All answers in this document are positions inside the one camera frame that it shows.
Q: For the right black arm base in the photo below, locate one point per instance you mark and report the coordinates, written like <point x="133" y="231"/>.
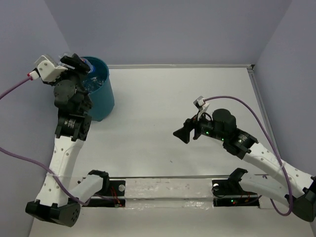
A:
<point x="227" y="193"/>

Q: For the small blue label bottle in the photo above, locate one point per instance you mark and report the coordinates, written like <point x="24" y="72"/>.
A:
<point x="73" y="61"/>

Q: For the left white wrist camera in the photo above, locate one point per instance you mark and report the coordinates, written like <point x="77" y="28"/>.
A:
<point x="46" y="69"/>

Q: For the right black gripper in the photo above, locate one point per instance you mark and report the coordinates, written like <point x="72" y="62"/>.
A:
<point x="189" y="124"/>

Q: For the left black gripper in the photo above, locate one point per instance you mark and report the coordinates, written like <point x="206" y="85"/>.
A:
<point x="75" y="60"/>

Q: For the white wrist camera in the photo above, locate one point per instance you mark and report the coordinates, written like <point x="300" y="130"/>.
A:
<point x="46" y="69"/>
<point x="202" y="106"/>

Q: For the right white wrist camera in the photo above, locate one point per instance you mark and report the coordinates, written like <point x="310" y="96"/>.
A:
<point x="202" y="106"/>

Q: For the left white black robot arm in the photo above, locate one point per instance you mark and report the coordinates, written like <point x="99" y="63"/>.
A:
<point x="55" y="203"/>

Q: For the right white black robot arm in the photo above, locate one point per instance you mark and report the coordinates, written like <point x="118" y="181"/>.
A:
<point x="285" y="183"/>

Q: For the teal plastic bin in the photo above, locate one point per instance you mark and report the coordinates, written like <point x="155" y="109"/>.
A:
<point x="103" y="99"/>

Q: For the crushed clear bottle blue cap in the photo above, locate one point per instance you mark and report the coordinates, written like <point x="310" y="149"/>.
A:
<point x="92" y="84"/>

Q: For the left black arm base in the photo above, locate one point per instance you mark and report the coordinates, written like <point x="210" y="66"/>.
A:
<point x="112" y="197"/>

